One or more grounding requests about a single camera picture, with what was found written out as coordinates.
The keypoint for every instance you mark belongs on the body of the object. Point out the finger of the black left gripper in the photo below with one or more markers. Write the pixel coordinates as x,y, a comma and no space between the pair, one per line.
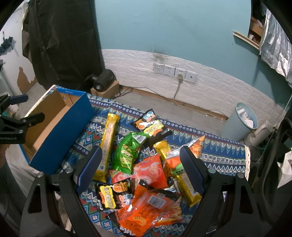
11,124
7,100

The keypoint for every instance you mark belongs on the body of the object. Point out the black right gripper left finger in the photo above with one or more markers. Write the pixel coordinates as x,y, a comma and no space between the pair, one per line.
41,216

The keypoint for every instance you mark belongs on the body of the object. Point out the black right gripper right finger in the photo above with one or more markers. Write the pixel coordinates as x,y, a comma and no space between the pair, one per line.
227,207

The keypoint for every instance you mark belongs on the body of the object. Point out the long gold biscuit pack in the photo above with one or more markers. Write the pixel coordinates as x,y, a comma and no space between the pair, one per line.
106,145

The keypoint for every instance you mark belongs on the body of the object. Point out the red snack bag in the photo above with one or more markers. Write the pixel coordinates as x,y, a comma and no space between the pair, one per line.
150,170

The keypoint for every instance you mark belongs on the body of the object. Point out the short gold biscuit pack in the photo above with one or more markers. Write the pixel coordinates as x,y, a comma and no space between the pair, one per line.
163,149

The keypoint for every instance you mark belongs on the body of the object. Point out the blue cardboard box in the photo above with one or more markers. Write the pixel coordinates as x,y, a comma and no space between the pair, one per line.
67,112

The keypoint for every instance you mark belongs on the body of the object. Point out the gold biscuit pack right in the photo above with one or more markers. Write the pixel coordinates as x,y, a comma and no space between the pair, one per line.
190,195

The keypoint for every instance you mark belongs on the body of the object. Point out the black oreo pack lower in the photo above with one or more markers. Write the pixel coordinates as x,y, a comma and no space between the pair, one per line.
114,196

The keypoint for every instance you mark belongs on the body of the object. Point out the green snack bag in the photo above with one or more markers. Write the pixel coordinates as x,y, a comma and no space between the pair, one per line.
128,151

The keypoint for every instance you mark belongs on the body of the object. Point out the black umbrella on door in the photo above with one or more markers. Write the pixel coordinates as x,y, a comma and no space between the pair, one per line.
7,42

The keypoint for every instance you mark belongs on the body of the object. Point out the orange fries snack bag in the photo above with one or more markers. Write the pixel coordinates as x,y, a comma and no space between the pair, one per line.
147,207

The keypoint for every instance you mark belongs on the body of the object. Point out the black hanging cloth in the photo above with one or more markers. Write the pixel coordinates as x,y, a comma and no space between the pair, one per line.
60,39

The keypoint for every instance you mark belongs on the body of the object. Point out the light blue trash bin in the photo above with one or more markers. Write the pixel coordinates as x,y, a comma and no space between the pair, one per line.
240,123

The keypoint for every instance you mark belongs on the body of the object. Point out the black oreo snack bag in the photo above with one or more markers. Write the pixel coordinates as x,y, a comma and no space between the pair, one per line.
149,124

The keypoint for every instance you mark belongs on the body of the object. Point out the small cardboard box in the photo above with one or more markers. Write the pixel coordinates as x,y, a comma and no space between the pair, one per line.
111,92

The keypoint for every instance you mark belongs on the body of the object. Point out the black speaker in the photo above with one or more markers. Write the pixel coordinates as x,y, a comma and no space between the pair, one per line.
102,82

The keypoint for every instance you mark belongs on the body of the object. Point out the silver foil sheet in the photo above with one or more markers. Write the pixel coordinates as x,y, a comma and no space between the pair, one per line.
275,47

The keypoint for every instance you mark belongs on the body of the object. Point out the white wall outlet strip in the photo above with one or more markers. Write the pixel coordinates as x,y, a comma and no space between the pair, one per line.
171,71

